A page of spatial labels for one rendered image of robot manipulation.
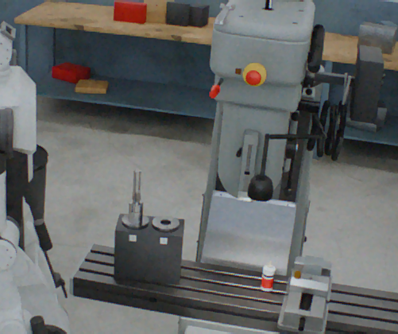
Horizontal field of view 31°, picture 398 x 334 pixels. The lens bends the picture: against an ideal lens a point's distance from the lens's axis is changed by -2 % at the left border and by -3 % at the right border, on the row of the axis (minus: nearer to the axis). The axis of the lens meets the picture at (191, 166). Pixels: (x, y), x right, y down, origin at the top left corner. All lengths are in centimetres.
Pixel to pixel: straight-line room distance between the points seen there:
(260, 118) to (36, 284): 78
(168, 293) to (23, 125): 94
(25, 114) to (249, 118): 71
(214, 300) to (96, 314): 158
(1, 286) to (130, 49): 515
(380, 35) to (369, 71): 354
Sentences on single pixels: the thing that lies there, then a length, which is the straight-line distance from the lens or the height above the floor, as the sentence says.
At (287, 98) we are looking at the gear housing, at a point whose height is 167.
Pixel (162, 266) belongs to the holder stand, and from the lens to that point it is 243.
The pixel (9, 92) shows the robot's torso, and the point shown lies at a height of 177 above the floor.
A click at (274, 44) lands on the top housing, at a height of 184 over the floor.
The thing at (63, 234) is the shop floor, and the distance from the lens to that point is 460.
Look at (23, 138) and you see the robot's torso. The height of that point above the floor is 167.
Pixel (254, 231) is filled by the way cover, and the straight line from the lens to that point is 272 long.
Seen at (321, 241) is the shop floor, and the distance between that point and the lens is 476.
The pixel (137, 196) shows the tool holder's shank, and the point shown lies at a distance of 236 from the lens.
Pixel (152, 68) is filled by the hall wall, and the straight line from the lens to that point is 672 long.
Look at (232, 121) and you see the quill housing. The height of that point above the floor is 157.
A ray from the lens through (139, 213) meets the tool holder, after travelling 238.
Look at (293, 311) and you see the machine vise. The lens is 228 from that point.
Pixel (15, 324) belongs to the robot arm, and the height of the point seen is 127.
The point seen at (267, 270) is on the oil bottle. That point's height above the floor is 103.
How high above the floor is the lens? 233
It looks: 25 degrees down
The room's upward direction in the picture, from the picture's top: 5 degrees clockwise
